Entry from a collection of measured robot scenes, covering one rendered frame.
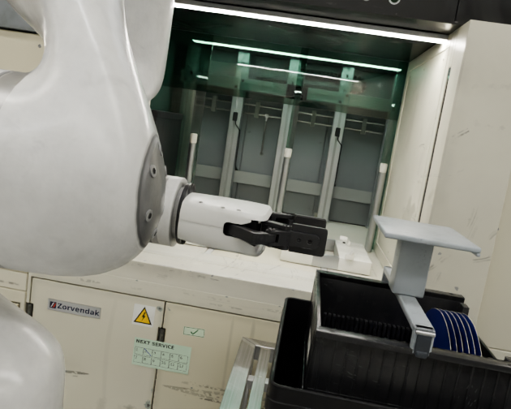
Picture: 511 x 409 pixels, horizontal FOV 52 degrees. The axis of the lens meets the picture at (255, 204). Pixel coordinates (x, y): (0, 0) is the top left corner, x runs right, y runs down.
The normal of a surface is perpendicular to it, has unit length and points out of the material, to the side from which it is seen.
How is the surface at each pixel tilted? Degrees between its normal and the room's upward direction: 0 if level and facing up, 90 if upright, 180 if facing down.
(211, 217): 80
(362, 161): 90
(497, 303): 90
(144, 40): 91
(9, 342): 25
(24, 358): 37
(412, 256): 90
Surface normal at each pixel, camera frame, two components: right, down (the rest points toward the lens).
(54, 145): 0.13, -0.18
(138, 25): 0.39, 0.21
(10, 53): -0.11, 0.14
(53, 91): -0.15, -0.46
